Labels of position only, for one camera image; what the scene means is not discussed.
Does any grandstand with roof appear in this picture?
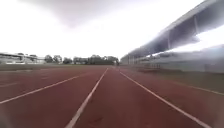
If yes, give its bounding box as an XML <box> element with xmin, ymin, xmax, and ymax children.
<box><xmin>119</xmin><ymin>0</ymin><xmax>224</xmax><ymax>74</ymax></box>

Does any low pale building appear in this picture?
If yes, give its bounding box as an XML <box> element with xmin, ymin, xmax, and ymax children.
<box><xmin>0</xmin><ymin>51</ymin><xmax>46</xmax><ymax>65</ymax></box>

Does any row of trees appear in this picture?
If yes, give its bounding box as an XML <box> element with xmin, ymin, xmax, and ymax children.
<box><xmin>43</xmin><ymin>54</ymin><xmax>120</xmax><ymax>66</ymax></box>

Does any red running track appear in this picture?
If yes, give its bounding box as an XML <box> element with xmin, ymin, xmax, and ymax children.
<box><xmin>0</xmin><ymin>65</ymin><xmax>224</xmax><ymax>128</ymax></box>

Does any green grass field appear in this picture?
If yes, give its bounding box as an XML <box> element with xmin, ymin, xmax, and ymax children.
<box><xmin>0</xmin><ymin>63</ymin><xmax>116</xmax><ymax>72</ymax></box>

